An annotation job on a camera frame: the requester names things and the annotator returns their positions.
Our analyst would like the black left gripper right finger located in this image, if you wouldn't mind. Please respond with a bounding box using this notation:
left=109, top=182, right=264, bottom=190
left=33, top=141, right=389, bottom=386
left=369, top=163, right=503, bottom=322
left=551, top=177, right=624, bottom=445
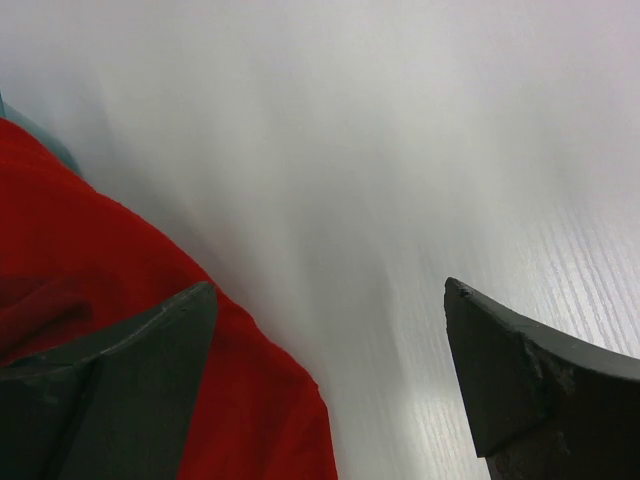
left=444, top=278, right=639, bottom=479

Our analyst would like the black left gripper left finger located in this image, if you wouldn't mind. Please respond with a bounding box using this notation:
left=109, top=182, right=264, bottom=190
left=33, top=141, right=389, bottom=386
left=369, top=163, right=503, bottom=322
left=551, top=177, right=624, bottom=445
left=1, top=282, right=217, bottom=480

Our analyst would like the dark red t-shirt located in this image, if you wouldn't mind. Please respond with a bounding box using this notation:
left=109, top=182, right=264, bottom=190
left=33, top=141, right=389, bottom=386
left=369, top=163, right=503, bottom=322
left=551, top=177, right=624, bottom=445
left=1, top=120, right=337, bottom=479

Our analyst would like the teal plastic bin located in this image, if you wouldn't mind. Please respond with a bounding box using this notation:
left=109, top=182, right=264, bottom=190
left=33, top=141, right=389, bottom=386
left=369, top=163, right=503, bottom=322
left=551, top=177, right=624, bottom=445
left=0, top=97, right=81, bottom=175

